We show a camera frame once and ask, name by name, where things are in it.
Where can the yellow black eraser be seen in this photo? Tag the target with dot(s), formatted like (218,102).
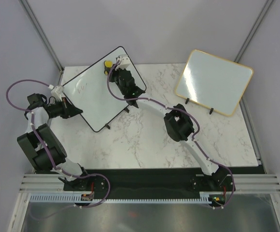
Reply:
(107,66)

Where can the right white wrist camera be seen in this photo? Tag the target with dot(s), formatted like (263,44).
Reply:
(122,61)

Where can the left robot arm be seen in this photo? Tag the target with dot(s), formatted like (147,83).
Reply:
(39,143)

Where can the orange-framed whiteboard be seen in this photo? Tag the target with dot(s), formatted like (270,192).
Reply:
(213,82)

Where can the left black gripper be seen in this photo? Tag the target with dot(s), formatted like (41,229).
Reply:
(66,108)

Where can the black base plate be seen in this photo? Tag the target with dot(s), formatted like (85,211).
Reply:
(151,195)

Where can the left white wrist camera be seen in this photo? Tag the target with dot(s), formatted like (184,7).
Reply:
(57,92)

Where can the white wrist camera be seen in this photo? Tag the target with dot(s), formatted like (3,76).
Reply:
(57,92)
(122,61)

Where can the aluminium frame rail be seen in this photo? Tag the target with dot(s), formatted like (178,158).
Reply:
(246,183)

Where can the black-framed whiteboard with writing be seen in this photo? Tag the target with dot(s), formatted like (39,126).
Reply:
(86,88)

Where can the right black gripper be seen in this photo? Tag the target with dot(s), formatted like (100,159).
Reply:
(115,72)

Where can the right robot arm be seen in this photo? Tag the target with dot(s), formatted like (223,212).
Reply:
(178,122)

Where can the black whiteboard stand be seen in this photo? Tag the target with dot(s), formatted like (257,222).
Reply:
(125,109)

